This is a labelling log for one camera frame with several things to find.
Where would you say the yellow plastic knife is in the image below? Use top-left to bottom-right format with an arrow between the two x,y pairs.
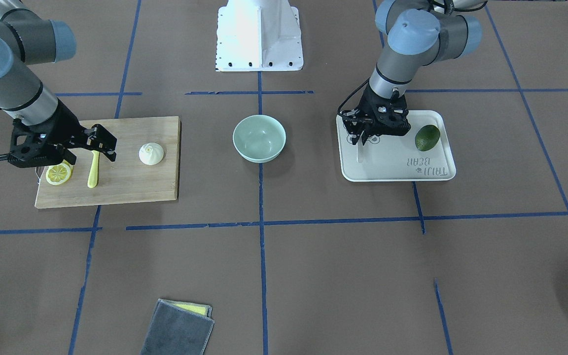
86,150 -> 100,188

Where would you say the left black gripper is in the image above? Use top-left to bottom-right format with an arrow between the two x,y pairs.
341,88 -> 411,145

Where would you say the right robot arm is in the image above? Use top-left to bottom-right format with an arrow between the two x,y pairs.
0,0 -> 117,168

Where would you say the bamboo cutting board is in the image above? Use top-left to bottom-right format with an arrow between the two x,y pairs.
35,115 -> 181,209

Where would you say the light green bowl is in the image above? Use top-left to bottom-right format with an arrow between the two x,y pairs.
232,114 -> 286,163

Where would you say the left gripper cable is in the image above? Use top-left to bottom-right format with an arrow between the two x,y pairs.
337,79 -> 371,124

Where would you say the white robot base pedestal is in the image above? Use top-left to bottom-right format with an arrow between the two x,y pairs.
215,0 -> 304,72

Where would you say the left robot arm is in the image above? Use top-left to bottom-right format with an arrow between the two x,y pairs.
338,0 -> 482,144

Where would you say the white steamed bun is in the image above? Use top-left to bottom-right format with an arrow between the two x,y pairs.
138,142 -> 165,166

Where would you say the lower lemon slice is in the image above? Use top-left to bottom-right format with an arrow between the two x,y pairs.
45,160 -> 73,185

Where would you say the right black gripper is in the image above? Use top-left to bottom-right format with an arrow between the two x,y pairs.
7,101 -> 117,168

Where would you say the white ceramic spoon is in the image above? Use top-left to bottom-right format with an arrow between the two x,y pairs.
356,140 -> 364,164

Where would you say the grey folded cloth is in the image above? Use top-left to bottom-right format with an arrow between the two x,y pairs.
140,298 -> 215,355

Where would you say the white bear print tray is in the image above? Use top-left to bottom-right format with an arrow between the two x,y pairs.
336,110 -> 456,182

